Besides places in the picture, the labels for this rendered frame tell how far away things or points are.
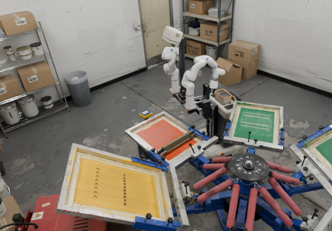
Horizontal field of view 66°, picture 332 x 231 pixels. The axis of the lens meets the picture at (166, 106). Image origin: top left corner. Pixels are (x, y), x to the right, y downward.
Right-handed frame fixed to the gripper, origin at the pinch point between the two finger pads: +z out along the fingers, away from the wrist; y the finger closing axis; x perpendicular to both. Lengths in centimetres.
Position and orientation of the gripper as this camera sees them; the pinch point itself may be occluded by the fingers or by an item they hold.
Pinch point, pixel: (211, 92)
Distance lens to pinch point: 313.2
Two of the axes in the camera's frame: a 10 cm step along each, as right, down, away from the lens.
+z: -1.6, 9.4, 3.0
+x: -2.9, -3.4, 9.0
